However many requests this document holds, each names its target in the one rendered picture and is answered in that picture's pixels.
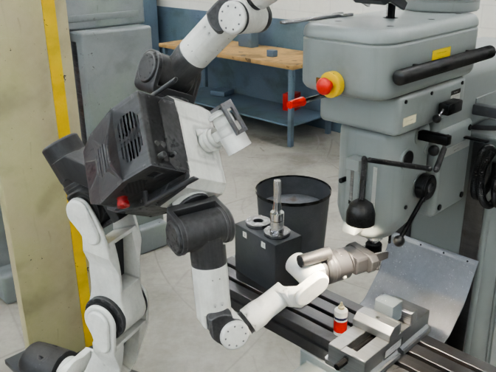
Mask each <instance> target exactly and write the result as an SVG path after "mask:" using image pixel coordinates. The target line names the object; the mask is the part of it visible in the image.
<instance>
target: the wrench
mask: <svg viewBox="0 0 496 372"><path fill-rule="evenodd" d="M353 15H354V14H353V13H344V12H338V13H332V14H328V15H318V16H312V17H306V18H296V19H290V20H285V21H280V24H294V23H300V22H305V21H315V20H320V19H326V18H336V17H348V16H353Z"/></svg>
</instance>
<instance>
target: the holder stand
mask: <svg viewBox="0 0 496 372"><path fill-rule="evenodd" d="M301 241H302V235H300V234H298V233H296V232H294V231H292V230H290V229H289V228H288V227H285V226H284V231H283V232H282V233H273V232H271V231H270V218H268V217H266V216H262V215H259V216H250V217H249V218H247V219H246V220H244V221H240V222H238V223H235V269H236V270H237V271H239V272H240V273H242V274H243V275H245V276H247V277H248V278H250V279H251V280H253V281H255V282H256V283H258V284H259V285H261V286H262V287H264V288H265V289H267V290H268V289H270V288H271V287H272V286H274V285H275V284H276V283H277V282H278V283H280V284H281V285H282V286H295V285H297V284H299V282H298V281H297V280H296V279H295V278H294V277H293V276H292V275H290V274H289V273H288V272H287V271H286V262H287V260H288V259H289V257H290V256H292V255H293V254H295V253H297V252H301Z"/></svg>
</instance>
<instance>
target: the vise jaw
mask: <svg viewBox="0 0 496 372"><path fill-rule="evenodd" d="M353 326H356V327H357V328H360V329H362V330H363V331H366V332H368V333H370V334H372V335H374V336H376V337H378V338H380V339H382V340H385V341H387V342H391V341H392V340H393V339H395V338H396V337H397V336H399V333H401V327H402V322H400V321H398V320H395V319H393V318H391V317H389V316H387V315H385V314H382V313H380V312H378V311H375V310H373V309H371V308H368V307H367V306H364V307H362V308H361V309H360V310H358V311H357V312H356V314H355V316H354V318H353Z"/></svg>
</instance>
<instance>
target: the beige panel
mask: <svg viewBox="0 0 496 372"><path fill-rule="evenodd" d="M72 133H77V134H78V136H79V137H80V139H81V132H80V120H79V113H78V101H77V94H76V87H75V75H74V68H73V61H72V49H71V42H70V35H69V23H68V16H67V10H66V0H0V204H1V212H2V217H3V221H4V229H5V234H6V238H7V246H8V251H9V256H10V263H11V268H12V273H13V280H14V285H15V293H16V297H17V302H18V310H19V315H20V319H21V327H22V332H23V337H24V344H25V349H26V348H27V347H28V346H29V345H31V344H33V343H34V342H38V341H40V342H46V343H50V344H53V345H57V346H60V347H62V348H66V349H69V350H71V351H75V352H76V353H77V354H79V353H80V352H81V351H82V350H83V349H84V348H85V347H87V348H91V349H93V345H92V343H93V337H92V334H91V332H90V330H89V328H88V327H87V325H86V321H85V317H84V316H85V313H84V312H85V308H86V304H87V303H88V302H89V300H90V296H91V291H92V286H91V277H90V271H89V261H88V259H87V257H86V255H85V253H84V252H83V239H82V235H81V234H80V233H79V231H78V230H77V228H76V227H75V226H74V224H73V223H72V222H71V221H70V220H69V218H68V216H67V214H66V206H67V204H68V203H69V202H68V200H67V198H66V197H67V194H66V193H65V191H64V190H63V189H64V187H63V185H62V184H61V183H60V182H59V180H58V178H57V176H56V175H55V173H54V172H53V170H52V169H51V167H50V165H49V163H48V161H47V160H46V159H45V157H44V155H43V154H42V150H43V149H44V148H45V147H47V146H48V145H50V144H51V143H53V142H55V141H56V140H59V139H60V138H62V137H65V136H66V135H68V134H72ZM81 141H82V139H81Z"/></svg>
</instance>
